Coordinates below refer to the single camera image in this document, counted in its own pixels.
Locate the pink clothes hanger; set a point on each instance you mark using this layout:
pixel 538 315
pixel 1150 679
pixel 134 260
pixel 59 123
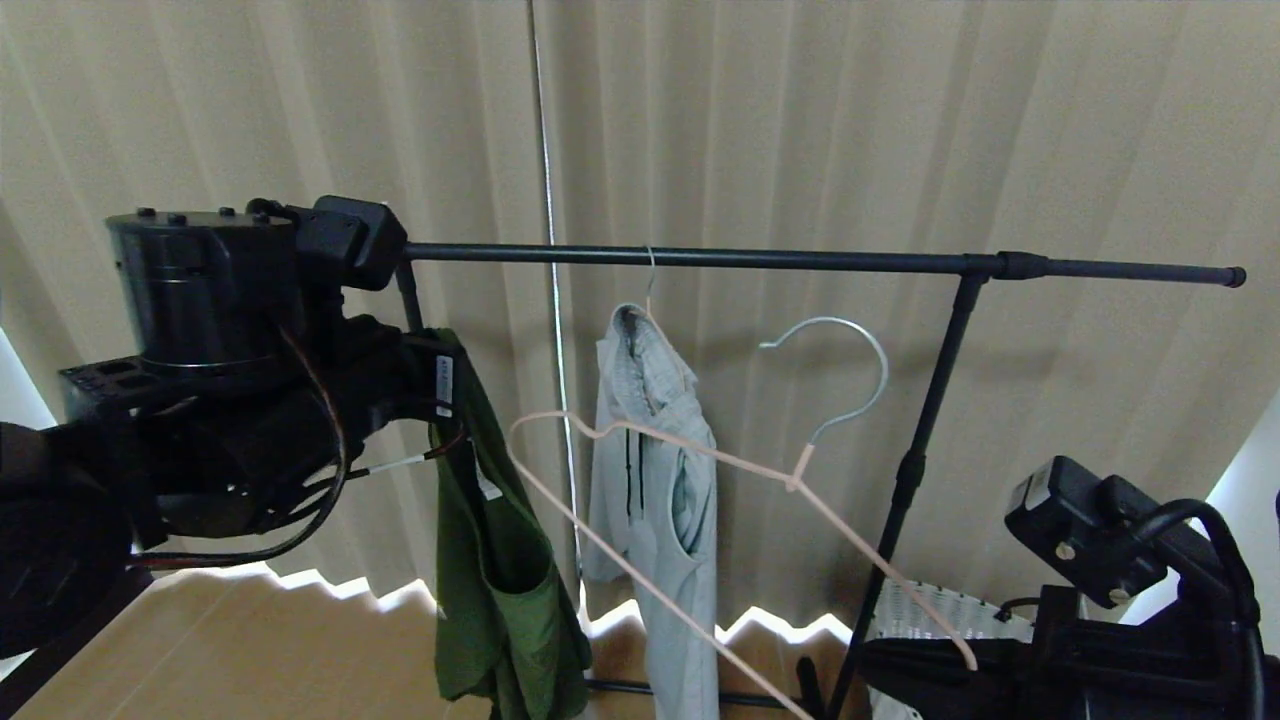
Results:
pixel 650 290
pixel 850 522

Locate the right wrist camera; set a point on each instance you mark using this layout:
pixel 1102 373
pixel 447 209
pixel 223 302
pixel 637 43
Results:
pixel 1080 530

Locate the black clothes rack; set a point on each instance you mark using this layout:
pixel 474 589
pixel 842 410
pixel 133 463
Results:
pixel 750 260

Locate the green garment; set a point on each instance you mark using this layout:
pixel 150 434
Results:
pixel 500 560

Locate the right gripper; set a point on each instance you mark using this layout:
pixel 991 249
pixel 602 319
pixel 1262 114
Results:
pixel 1130 670

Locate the beige curtain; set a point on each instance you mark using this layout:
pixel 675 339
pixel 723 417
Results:
pixel 900 120

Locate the pale grey shorts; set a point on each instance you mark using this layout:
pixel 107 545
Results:
pixel 660 520

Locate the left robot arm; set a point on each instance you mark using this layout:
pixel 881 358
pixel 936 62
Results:
pixel 200 280

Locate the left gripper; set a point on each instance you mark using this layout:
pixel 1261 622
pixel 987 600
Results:
pixel 260 450

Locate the white laundry basket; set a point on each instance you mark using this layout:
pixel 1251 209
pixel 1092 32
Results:
pixel 940 605

